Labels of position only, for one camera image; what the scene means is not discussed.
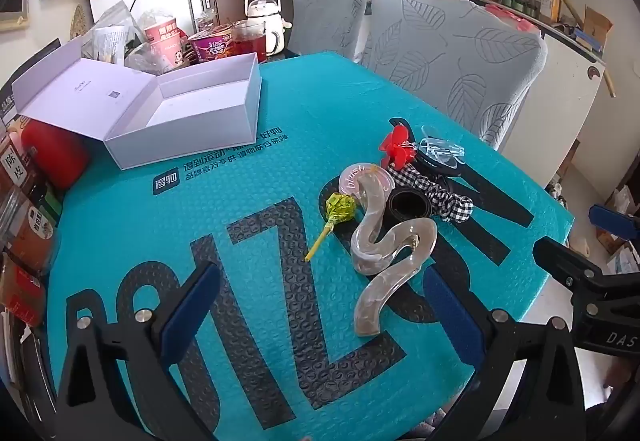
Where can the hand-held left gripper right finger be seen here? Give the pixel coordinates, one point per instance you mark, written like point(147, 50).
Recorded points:
point(450, 316)

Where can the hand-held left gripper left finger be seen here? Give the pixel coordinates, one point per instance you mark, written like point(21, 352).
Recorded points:
point(192, 316)

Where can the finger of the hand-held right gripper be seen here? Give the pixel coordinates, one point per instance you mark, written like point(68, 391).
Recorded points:
point(560, 258)
point(607, 218)

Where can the black white checkered scrunchie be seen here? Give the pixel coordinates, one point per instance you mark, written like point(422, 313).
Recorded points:
point(452, 208)

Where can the translucent beige wavy hair clip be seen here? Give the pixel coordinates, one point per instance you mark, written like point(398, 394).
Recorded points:
point(372, 241)

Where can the black banana hair clip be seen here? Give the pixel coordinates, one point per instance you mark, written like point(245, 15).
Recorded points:
point(440, 168)

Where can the yellow green lollipop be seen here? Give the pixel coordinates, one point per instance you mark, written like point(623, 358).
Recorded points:
point(341, 207)

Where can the clear hair claw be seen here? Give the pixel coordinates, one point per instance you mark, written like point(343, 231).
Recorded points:
point(440, 148)

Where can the pink round compact case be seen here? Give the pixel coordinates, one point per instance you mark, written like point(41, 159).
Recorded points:
point(350, 181)

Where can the red flower hair clip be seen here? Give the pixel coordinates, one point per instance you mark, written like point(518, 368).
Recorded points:
point(397, 146)

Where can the white gift box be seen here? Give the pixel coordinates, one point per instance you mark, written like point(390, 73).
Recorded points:
point(200, 106)

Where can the black flat tray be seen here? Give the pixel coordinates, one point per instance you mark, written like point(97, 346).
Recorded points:
point(27, 371)

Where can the black cap spice shaker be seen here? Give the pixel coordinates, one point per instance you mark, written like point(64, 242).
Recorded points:
point(20, 291)

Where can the small green jar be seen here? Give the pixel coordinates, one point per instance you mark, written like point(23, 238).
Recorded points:
point(50, 208)

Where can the cardboard box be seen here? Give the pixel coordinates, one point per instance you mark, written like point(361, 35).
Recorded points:
point(597, 28)

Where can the red canister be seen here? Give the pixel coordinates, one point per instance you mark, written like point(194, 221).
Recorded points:
point(55, 156)

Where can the grey leaf chair cover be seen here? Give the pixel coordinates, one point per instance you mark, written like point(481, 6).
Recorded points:
point(325, 21)
point(450, 56)

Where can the white label spice jar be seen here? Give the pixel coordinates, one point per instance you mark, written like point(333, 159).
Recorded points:
point(12, 166)

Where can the pink panda paper cup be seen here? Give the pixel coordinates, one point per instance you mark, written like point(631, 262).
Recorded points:
point(167, 56)

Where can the crumpled clear plastic bag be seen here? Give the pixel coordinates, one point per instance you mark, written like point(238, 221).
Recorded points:
point(142, 56)

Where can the purple instant noodle bowl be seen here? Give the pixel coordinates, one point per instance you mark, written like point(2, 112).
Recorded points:
point(212, 48)

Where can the glass mug of red tea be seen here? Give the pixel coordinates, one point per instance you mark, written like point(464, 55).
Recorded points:
point(250, 46)

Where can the white printed packet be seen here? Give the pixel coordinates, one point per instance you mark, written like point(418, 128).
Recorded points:
point(110, 46)

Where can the pink lettered paper cup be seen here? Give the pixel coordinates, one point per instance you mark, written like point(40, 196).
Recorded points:
point(165, 32)

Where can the clear glass cup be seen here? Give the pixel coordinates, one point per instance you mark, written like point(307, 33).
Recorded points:
point(206, 26)

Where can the grey foil bag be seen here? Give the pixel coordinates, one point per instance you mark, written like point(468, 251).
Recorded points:
point(117, 18)

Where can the white kettle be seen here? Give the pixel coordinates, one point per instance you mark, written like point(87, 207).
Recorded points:
point(262, 8)

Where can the woven straw hat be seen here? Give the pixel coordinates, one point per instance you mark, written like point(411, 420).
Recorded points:
point(80, 21)

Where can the cream picture frame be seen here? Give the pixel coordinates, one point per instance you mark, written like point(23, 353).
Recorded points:
point(12, 1)

